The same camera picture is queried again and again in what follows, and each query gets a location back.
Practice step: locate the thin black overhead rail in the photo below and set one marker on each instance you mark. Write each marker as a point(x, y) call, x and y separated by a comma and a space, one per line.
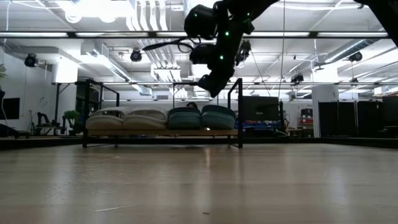
point(311, 83)

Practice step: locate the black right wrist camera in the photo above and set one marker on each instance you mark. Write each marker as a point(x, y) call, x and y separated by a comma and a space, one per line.
point(200, 54)

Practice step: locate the black cabinet row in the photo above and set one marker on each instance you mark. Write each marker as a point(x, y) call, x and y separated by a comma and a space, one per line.
point(357, 118)

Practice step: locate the person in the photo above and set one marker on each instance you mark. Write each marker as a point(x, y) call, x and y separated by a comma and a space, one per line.
point(191, 105)

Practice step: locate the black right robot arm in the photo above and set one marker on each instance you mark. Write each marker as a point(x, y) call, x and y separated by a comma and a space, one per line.
point(202, 21)

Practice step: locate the black overhead crossbeam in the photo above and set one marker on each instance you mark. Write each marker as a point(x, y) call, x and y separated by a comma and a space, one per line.
point(71, 35)

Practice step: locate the teal green rubber slide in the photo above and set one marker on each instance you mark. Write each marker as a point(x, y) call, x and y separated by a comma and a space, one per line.
point(185, 119)
point(219, 119)

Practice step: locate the black monitor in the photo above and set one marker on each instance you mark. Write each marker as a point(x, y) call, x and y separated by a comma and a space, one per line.
point(9, 109)

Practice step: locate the light grey rubber slide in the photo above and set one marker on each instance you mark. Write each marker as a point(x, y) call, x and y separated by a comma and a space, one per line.
point(105, 119)
point(146, 119)

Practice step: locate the small potted green plant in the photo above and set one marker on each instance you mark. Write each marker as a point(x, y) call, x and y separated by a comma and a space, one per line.
point(72, 115)

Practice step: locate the idle black robot arm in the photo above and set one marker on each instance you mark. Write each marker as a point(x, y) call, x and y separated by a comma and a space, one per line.
point(42, 119)

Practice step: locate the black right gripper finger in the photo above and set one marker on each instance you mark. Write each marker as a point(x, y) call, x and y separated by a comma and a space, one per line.
point(206, 84)
point(222, 88)

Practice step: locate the black aluminium table frame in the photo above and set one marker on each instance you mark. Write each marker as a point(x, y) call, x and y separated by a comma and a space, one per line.
point(311, 142)

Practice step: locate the black ceiling spotlight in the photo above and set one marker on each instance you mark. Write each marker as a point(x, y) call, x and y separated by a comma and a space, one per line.
point(297, 78)
point(30, 60)
point(355, 56)
point(136, 56)

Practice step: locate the large black screen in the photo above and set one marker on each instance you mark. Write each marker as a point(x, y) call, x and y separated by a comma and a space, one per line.
point(261, 112)

